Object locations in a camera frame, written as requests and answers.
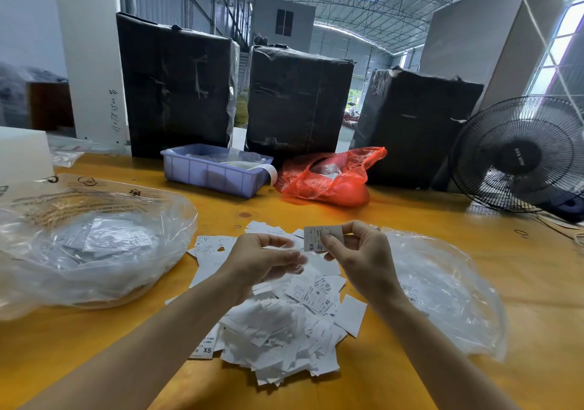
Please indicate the person's left hand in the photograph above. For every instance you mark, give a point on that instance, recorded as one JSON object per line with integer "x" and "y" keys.
{"x": 257, "y": 261}

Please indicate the person's right hand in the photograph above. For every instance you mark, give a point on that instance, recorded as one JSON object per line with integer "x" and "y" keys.
{"x": 365, "y": 261}

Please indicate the white paper label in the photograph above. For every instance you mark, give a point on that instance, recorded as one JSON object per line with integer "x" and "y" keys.
{"x": 321, "y": 237}

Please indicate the pile of white labels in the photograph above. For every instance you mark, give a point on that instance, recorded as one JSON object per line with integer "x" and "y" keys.
{"x": 283, "y": 332}

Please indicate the clear plastic bag black print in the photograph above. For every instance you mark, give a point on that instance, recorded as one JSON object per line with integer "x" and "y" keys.
{"x": 452, "y": 287}

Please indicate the large clear bag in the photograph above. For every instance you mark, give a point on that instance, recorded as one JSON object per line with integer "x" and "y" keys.
{"x": 96, "y": 246}

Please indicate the person's left forearm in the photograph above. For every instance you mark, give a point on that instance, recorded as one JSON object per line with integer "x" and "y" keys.
{"x": 137, "y": 355}

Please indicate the person's right forearm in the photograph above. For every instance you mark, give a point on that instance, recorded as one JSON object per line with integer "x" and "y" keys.
{"x": 447, "y": 359}

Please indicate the red plastic bag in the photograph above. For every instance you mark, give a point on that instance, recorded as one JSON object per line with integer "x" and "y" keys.
{"x": 330, "y": 181}

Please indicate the blue plastic bin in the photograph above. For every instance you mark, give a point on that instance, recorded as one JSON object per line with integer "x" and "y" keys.
{"x": 203, "y": 170}

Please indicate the large black wrapped bale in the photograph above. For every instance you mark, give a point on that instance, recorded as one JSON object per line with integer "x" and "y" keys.
{"x": 178, "y": 86}
{"x": 418, "y": 130}
{"x": 299, "y": 102}

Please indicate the black table fan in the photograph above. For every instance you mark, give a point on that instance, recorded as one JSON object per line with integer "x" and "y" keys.
{"x": 520, "y": 154}

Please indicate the grey cabin with window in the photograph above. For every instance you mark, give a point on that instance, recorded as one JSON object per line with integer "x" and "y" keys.
{"x": 283, "y": 24}

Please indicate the white foam box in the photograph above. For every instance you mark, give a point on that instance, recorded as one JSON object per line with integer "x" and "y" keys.
{"x": 25, "y": 157}

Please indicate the brown wooden cabinet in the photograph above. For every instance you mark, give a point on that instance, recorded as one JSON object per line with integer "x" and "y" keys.
{"x": 50, "y": 106}

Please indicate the white pillar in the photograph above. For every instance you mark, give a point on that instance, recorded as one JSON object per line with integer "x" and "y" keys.
{"x": 91, "y": 54}

